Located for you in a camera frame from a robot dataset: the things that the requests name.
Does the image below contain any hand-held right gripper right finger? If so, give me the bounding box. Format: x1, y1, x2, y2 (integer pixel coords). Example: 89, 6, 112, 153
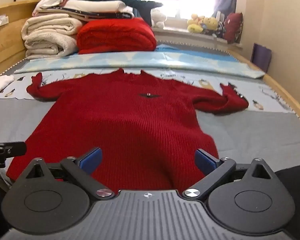
182, 148, 280, 202

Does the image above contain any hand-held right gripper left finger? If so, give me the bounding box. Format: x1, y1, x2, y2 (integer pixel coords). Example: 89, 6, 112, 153
15, 146, 116, 201

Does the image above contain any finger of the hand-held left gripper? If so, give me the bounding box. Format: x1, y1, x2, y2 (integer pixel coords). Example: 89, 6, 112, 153
0, 141, 27, 168

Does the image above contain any red knit sweater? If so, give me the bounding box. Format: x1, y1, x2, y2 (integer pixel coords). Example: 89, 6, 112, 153
6, 68, 249, 193

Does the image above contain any small white cloth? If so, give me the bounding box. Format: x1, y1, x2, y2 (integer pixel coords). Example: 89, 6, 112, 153
0, 75, 15, 100

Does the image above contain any grey printed bed sheet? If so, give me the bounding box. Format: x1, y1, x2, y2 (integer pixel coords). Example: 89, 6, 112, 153
0, 65, 300, 188

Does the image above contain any cream fluffy folded blanket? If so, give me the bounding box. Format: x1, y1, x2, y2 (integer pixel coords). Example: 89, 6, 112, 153
24, 33, 78, 60

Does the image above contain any light blue patterned blanket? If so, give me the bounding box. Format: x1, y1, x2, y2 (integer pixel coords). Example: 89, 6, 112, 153
14, 44, 265, 78

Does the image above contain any purple board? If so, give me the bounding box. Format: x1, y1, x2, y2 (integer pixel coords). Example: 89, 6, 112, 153
251, 43, 272, 73

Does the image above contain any folded red blanket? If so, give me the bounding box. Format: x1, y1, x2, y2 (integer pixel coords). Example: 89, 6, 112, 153
76, 17, 157, 55

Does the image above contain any white windowsill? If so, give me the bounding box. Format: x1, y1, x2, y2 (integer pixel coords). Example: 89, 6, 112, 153
152, 26, 243, 47

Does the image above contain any yellow round-faced plush toy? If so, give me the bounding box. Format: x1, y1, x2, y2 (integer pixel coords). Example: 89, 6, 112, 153
202, 17, 219, 34

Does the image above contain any dark red cushion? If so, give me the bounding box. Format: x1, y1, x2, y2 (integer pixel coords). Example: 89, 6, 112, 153
224, 12, 243, 44

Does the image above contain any yellow duck plush toy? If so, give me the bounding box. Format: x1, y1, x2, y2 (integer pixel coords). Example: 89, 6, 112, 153
187, 14, 205, 33

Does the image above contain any white plush toy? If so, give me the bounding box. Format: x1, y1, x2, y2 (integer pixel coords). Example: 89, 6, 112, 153
150, 9, 167, 28

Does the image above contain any white folded quilt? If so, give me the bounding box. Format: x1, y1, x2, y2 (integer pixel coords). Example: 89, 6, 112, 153
64, 0, 134, 14

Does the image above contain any wooden bed frame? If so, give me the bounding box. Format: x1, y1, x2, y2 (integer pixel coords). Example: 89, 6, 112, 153
0, 0, 300, 130

